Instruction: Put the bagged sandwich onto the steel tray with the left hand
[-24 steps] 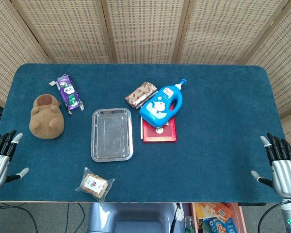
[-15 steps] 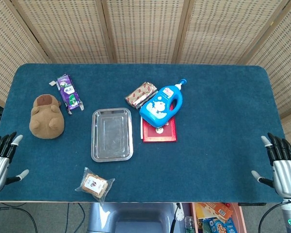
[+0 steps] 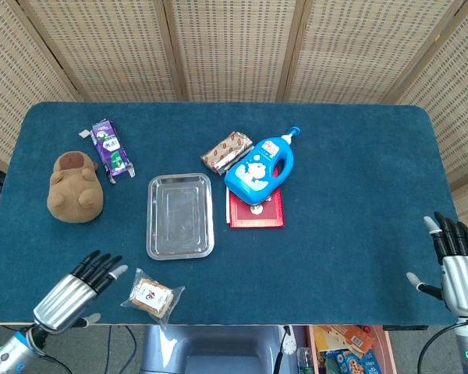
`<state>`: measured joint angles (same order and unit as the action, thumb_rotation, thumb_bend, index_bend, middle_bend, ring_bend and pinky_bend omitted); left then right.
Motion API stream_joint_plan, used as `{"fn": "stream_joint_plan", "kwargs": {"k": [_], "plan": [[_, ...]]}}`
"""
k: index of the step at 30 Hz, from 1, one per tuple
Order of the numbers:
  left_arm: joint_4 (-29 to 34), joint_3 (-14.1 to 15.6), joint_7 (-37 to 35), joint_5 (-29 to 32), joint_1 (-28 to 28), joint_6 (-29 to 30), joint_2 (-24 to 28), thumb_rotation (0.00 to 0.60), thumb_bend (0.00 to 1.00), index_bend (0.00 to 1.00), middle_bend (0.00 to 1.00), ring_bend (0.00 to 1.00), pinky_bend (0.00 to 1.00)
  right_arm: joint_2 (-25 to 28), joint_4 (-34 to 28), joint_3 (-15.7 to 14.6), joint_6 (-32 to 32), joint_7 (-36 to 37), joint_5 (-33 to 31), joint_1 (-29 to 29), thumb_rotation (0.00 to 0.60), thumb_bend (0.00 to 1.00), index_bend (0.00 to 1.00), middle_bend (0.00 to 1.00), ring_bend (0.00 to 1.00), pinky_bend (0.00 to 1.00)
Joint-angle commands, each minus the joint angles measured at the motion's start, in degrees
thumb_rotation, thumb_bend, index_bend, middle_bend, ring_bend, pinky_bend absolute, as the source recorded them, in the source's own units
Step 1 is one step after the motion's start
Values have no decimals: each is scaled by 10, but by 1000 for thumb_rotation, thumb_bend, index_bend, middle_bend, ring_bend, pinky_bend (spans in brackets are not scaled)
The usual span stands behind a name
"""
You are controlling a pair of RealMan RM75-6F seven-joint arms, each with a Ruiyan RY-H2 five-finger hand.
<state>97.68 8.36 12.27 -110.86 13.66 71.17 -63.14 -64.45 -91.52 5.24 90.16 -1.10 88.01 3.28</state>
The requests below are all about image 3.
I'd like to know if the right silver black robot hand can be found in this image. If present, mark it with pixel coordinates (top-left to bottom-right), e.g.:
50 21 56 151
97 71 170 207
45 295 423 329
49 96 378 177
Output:
406 211 468 317

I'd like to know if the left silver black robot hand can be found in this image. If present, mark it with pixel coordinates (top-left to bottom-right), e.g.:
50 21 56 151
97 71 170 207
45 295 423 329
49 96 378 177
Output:
32 249 129 335

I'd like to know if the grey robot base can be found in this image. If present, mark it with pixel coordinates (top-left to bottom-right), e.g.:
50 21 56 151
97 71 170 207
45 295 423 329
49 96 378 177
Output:
139 324 297 374

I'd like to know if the packaged bread in clear wrapper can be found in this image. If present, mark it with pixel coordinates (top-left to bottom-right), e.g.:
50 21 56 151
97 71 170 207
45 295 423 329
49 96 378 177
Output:
120 267 186 325

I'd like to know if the silver metal tray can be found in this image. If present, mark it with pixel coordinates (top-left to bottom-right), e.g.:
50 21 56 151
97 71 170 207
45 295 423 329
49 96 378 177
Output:
146 172 215 261

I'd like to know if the brown capybara plush toy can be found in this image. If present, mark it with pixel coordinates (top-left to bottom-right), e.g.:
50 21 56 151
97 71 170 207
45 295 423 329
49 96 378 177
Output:
46 151 105 224

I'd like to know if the pink box of snack packages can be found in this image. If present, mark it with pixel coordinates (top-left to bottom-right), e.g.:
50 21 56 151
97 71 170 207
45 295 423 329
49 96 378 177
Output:
306 325 398 374

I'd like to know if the purple milk carton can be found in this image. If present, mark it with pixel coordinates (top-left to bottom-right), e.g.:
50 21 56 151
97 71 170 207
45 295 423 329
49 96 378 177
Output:
78 118 137 185

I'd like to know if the clear plastic bottle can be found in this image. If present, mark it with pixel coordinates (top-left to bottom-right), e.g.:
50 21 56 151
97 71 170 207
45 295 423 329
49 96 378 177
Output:
296 346 315 374

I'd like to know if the red booklet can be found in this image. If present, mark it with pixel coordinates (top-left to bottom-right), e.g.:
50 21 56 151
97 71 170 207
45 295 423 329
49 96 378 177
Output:
225 168 285 230

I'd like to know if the brown red patterned snack pack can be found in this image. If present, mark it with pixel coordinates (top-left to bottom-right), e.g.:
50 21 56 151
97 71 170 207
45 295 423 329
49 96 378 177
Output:
200 131 254 176

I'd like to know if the blue detergent bottle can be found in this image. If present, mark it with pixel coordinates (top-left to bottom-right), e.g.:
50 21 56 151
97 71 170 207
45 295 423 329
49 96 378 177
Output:
223 125 302 206

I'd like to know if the woven bamboo folding screen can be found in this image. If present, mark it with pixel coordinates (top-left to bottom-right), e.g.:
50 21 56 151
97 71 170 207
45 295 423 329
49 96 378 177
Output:
0 0 468 242

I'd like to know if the black cable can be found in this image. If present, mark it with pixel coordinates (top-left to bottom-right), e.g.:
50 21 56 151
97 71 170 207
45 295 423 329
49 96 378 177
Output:
107 325 138 374

